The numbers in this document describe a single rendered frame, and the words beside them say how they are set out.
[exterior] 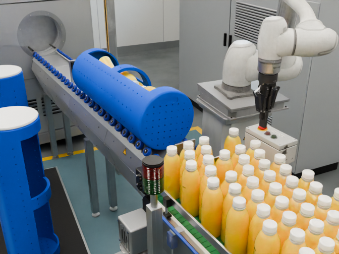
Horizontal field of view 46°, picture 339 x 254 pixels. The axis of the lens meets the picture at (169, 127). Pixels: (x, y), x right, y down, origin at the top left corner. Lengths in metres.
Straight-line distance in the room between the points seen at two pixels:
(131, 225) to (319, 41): 0.97
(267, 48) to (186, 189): 0.60
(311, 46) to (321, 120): 1.82
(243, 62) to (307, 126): 1.33
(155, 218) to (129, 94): 0.75
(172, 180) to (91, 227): 1.48
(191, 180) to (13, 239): 1.23
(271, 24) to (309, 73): 1.57
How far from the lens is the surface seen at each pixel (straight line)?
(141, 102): 1.73
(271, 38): 1.55
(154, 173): 1.13
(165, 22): 7.23
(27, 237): 2.32
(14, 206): 2.21
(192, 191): 1.43
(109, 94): 1.98
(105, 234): 2.86
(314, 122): 3.31
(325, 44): 1.60
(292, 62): 2.13
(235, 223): 1.25
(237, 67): 2.08
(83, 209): 3.11
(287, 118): 3.33
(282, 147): 1.62
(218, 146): 2.19
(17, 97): 2.83
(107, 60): 2.33
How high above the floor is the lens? 1.83
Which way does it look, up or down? 25 degrees down
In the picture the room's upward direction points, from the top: straight up
